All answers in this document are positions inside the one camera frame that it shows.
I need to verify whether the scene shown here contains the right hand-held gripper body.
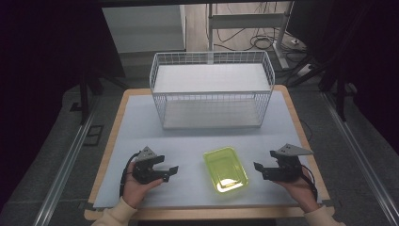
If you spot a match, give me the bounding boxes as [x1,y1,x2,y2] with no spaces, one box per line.
[263,143,314,183]

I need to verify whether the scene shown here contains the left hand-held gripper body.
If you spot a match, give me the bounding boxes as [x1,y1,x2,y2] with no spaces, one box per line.
[131,145,165,186]

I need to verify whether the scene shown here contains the yellow-green plastic tray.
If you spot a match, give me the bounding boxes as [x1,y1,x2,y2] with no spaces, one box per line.
[202,146,249,194]

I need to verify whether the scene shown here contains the white wire shelf rack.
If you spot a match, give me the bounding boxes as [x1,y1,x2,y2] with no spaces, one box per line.
[149,50,277,131]

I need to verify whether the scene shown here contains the person's left hand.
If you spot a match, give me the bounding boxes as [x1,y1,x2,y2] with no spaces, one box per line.
[121,161,165,210]

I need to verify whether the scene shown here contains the person's right hand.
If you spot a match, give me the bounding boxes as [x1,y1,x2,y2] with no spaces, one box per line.
[274,168,322,214]

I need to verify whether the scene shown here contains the pale grey table mat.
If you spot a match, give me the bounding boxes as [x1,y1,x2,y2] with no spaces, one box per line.
[93,89,325,210]

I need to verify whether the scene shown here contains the black floor plate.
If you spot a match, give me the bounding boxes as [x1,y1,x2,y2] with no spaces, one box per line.
[82,124,104,147]

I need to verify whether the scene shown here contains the white power strip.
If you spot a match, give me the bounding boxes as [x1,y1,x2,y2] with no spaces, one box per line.
[295,63,315,78]

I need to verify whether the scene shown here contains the black stand legs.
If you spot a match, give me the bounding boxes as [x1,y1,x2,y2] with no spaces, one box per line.
[77,70,126,125]
[288,56,357,122]

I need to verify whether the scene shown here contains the dark curtain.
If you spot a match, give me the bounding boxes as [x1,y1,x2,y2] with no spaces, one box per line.
[286,0,399,154]
[0,0,126,205]

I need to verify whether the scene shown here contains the white cabinet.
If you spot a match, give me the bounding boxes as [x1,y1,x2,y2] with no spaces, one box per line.
[101,4,188,55]

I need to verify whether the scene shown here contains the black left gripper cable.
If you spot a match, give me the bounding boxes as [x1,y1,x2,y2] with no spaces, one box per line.
[119,152,141,199]

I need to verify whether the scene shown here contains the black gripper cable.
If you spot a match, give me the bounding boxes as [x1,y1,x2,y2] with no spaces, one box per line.
[300,164,319,202]
[119,152,141,199]

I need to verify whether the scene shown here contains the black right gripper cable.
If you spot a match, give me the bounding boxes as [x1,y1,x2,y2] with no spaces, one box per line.
[300,164,319,202]

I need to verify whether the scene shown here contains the aluminium floor rail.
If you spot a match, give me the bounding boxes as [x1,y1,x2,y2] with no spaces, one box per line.
[32,102,100,226]
[322,91,399,226]

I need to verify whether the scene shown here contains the black floor cables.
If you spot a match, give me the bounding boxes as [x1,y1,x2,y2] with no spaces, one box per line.
[215,27,310,65]

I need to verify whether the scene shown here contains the white metal stand frame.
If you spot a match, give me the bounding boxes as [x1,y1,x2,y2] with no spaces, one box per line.
[206,1,296,71]

